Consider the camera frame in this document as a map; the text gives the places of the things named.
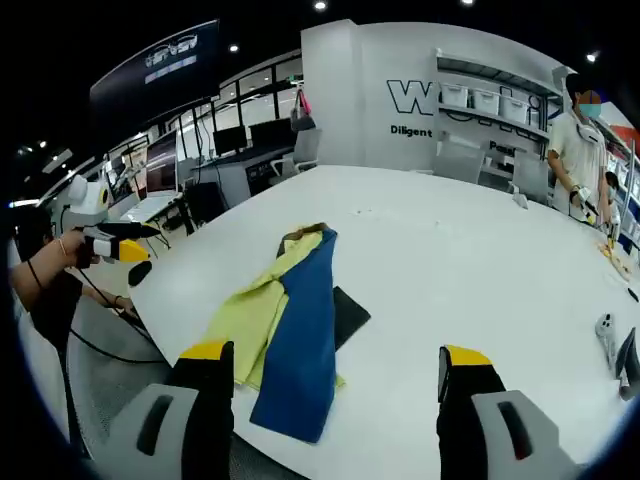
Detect yellow blue grey garment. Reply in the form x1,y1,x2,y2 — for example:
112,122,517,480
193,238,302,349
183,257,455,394
202,222,347,445

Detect large dark wall screen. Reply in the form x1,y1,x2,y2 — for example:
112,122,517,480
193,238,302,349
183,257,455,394
89,19,221,127

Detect white shelf unit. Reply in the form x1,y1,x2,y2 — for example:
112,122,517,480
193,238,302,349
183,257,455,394
433,47,565,151

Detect white laptop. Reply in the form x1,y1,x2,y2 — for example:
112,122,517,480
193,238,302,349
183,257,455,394
119,192,182,224

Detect person's black shirt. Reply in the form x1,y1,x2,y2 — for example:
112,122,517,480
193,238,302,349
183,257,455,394
27,272,86,361

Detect hanging pink grey bags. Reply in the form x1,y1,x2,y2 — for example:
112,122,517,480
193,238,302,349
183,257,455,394
290,85,317,133

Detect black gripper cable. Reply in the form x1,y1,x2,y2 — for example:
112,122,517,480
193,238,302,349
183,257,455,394
67,263,169,365

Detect grey mesh office chair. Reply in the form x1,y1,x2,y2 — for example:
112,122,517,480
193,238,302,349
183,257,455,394
64,294,176,466

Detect black template sheet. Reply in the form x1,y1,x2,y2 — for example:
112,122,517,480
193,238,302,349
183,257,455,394
331,285,373,351

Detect black oval pad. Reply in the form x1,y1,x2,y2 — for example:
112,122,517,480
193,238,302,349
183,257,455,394
127,259,153,288

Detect black desk monitor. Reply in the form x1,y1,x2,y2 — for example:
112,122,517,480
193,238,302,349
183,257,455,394
248,118,296,150
212,124,249,156

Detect white office chair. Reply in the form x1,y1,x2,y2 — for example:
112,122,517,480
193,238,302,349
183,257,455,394
272,128,321,177

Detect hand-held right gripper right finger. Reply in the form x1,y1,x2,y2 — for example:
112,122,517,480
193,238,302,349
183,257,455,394
436,344,584,480

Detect yellow table clutter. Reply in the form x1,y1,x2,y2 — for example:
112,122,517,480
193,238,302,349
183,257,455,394
597,238,637,281

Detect tall monitor on stand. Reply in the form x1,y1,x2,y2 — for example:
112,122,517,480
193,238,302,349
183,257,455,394
144,130,180,197

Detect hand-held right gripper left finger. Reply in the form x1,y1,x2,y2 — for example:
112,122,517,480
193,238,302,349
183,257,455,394
93,340,236,480

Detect person's left hand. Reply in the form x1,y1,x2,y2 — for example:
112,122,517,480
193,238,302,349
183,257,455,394
59,228,104,269

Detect black computer tower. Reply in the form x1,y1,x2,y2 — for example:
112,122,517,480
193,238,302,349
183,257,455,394
184,180,229,227

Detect white storage bin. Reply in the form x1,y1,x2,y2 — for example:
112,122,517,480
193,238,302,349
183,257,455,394
472,89,502,114
501,94,530,124
442,84,470,109

